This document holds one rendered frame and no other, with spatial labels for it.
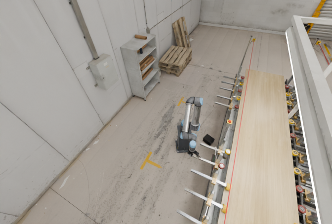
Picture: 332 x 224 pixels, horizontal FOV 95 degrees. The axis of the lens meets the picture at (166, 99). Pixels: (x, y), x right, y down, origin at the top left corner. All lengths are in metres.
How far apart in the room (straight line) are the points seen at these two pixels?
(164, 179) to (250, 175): 1.52
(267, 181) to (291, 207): 0.32
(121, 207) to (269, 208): 2.20
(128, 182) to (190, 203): 1.19
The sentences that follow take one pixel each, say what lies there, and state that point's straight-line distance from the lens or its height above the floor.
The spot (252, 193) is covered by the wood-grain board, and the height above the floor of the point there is 0.90.
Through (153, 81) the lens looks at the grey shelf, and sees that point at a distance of 4.83.
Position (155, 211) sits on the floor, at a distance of 3.15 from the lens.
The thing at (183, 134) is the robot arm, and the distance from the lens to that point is 2.26.
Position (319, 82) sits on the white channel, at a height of 2.46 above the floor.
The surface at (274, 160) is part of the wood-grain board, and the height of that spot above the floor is 0.90.
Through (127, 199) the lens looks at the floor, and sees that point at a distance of 3.27.
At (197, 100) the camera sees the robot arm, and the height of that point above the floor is 1.44.
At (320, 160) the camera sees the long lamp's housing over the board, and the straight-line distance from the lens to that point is 1.04.
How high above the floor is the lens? 3.10
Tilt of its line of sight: 45 degrees down
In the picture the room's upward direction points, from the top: 3 degrees counter-clockwise
